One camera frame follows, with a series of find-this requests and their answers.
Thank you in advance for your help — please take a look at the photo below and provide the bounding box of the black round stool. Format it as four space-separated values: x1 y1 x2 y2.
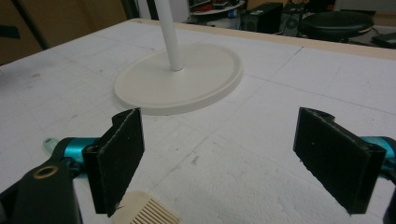
298 10 375 43

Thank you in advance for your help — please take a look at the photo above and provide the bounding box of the white round stand with pole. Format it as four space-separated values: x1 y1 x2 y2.
113 0 244 117

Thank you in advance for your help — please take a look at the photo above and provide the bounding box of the white round shelf with clutter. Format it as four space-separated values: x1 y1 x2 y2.
188 0 247 17

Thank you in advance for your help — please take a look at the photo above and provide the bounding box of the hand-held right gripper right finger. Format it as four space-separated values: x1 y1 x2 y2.
292 106 387 216

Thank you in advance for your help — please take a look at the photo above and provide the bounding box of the brown board panel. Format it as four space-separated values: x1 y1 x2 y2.
0 0 129 66

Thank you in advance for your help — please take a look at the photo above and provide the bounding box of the black computer tower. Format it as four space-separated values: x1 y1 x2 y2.
242 2 284 35

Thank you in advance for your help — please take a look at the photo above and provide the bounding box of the black speaker box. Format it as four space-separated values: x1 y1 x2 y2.
279 4 305 37

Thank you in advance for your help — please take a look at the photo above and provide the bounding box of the beige plastic comb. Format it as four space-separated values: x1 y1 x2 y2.
112 189 180 224

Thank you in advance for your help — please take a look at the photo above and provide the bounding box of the pale green plastic piece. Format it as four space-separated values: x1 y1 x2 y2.
42 137 61 154

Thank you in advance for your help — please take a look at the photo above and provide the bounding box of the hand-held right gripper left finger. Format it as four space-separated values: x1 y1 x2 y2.
82 107 146 217

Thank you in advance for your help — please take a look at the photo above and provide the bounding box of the black slanted pole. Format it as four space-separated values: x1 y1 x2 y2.
11 0 50 50

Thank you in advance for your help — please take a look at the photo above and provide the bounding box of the flat black device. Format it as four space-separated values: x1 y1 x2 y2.
371 32 396 49

